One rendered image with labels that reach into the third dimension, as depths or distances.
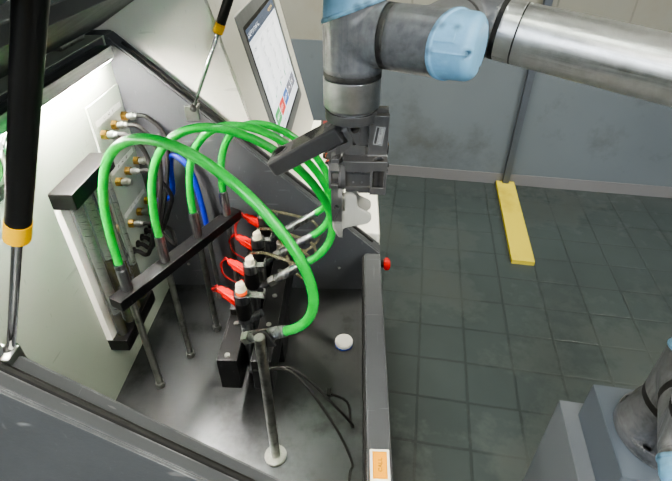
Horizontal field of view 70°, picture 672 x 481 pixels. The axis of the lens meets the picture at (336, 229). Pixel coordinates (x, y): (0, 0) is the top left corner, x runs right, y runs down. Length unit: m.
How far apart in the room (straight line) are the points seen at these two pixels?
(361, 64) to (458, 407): 1.66
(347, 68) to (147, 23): 0.54
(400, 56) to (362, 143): 0.15
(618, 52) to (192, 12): 0.72
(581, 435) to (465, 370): 1.12
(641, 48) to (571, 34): 0.07
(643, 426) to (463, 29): 0.71
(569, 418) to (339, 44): 0.86
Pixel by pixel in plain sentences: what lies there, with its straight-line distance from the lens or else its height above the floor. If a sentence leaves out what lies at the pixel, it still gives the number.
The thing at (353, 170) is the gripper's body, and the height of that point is 1.36.
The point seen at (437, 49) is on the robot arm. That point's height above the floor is 1.53.
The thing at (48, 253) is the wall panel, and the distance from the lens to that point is 0.86.
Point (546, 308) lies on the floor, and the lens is 2.58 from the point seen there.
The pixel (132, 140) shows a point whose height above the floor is 1.41.
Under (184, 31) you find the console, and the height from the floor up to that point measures 1.45.
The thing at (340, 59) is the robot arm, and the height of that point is 1.51.
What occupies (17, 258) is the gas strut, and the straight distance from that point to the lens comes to 0.45.
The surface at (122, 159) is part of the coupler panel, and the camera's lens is 1.06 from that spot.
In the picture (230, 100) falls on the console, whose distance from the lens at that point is 1.05.
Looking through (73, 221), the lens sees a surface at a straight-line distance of 0.89.
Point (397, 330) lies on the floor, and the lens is 2.28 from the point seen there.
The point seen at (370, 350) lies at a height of 0.95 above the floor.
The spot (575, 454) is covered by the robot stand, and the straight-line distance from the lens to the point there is 1.10.
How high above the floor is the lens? 1.67
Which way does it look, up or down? 36 degrees down
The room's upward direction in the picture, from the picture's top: straight up
